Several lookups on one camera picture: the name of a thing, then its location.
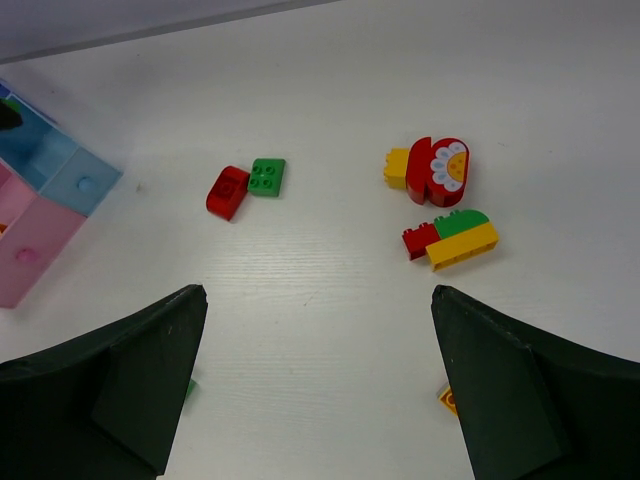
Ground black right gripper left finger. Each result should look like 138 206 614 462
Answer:
1 284 207 479

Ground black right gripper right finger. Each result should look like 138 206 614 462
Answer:
431 285 639 479

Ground green number two lego cube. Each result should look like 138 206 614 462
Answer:
185 379 198 400

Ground red curved lego brick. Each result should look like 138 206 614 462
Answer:
205 166 250 221

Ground green lego plate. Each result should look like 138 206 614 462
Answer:
248 158 286 198

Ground long yellow lego brick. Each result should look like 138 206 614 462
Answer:
426 223 500 271

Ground pink container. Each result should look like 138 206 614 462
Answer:
0 164 86 308

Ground green curved lego brick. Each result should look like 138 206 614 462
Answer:
433 209 489 239

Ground small red lego brick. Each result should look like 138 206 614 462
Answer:
402 222 441 261

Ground light blue container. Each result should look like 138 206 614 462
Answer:
1 82 122 216

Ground small yellow lego brick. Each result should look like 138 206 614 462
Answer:
383 148 410 190

